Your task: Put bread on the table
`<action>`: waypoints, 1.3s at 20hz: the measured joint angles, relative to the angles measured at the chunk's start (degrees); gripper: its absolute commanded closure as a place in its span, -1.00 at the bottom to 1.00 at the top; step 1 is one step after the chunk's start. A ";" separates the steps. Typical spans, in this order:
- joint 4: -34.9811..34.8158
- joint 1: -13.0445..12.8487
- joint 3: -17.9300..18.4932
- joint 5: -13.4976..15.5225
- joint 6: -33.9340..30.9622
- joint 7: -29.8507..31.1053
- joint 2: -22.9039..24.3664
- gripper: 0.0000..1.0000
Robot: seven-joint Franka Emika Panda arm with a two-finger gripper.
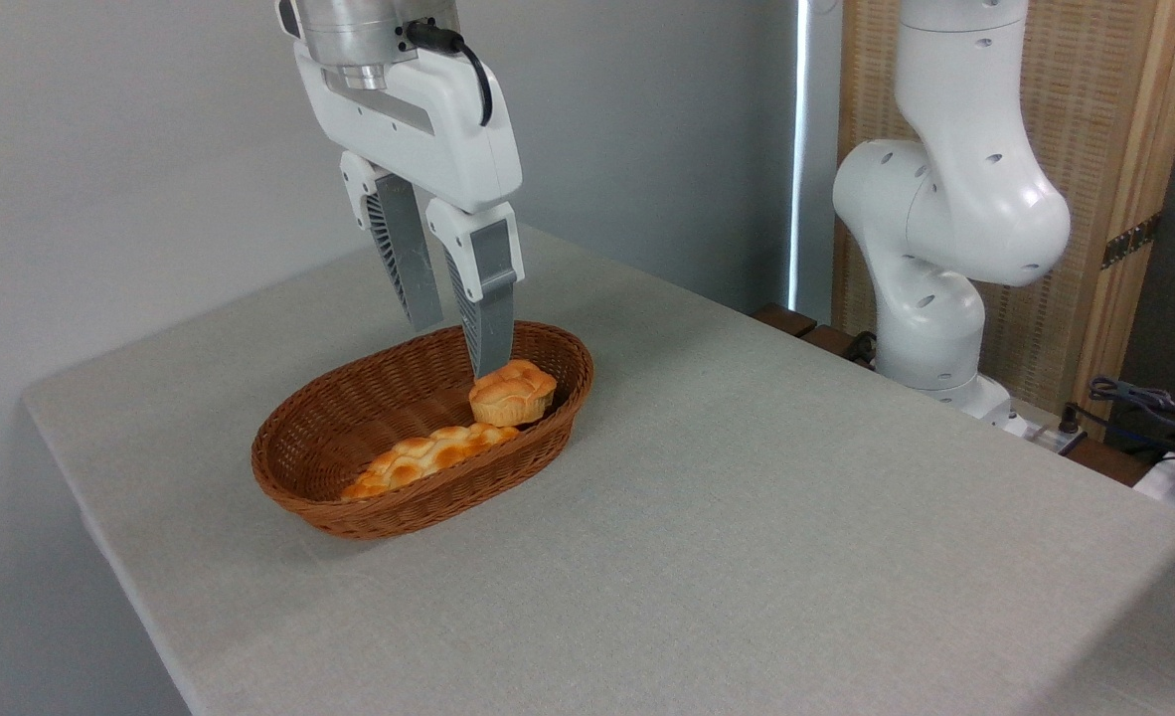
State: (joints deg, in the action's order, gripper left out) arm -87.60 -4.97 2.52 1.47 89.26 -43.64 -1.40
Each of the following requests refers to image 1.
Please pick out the black metal hinge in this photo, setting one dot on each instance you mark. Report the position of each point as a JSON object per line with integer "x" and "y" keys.
{"x": 1131, "y": 241}

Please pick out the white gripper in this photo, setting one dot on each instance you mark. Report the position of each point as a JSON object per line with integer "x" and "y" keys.
{"x": 428, "y": 129}

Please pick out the wooden woven screen panel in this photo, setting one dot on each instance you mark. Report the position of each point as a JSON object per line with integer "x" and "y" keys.
{"x": 1094, "y": 119}

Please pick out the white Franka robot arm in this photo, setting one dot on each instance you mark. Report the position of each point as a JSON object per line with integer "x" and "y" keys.
{"x": 955, "y": 209}

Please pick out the long braided bread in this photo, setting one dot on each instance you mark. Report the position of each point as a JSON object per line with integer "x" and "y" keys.
{"x": 423, "y": 455}

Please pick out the brown wicker basket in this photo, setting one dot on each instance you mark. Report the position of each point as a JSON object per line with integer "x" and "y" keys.
{"x": 349, "y": 418}

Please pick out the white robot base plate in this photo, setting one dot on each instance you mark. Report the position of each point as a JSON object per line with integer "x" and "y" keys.
{"x": 1030, "y": 426}

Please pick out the round muffin bread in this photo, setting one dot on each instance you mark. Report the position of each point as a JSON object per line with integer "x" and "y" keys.
{"x": 513, "y": 396}

